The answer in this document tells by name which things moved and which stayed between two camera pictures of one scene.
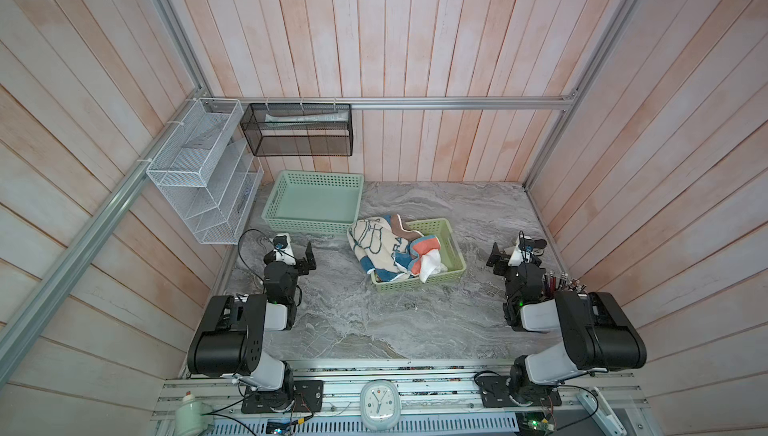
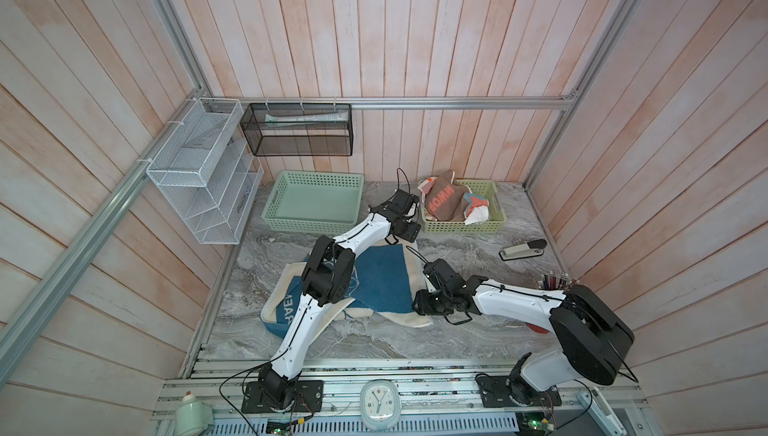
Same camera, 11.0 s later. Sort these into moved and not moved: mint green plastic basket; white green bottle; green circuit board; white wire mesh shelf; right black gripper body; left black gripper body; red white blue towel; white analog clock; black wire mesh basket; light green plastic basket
Moved: left black gripper body; right black gripper body; red white blue towel; light green plastic basket
Not moved: white green bottle; white wire mesh shelf; black wire mesh basket; green circuit board; mint green plastic basket; white analog clock
